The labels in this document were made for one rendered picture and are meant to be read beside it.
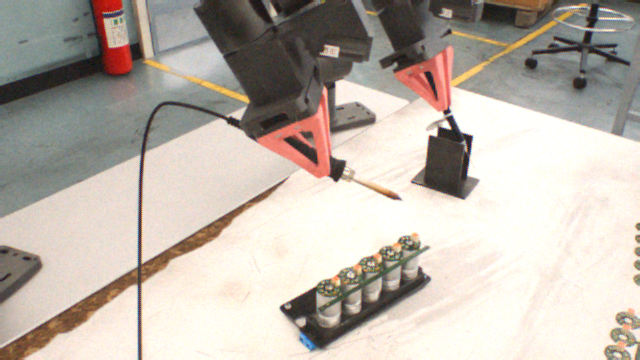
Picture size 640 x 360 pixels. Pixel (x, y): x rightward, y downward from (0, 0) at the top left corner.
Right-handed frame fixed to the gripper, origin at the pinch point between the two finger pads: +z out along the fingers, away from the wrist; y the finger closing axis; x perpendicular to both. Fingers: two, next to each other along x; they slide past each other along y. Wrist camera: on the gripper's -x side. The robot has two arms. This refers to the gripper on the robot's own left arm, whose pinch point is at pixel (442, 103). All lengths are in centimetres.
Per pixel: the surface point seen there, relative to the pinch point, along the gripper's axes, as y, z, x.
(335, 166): -26.8, -2.6, -1.6
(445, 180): -1.6, 10.2, 3.7
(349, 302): -31.9, 10.0, 0.3
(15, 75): 71, -70, 246
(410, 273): -23.6, 12.1, -1.6
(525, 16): 314, 23, 103
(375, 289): -28.8, 10.7, -0.8
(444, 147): -1.7, 5.5, 1.6
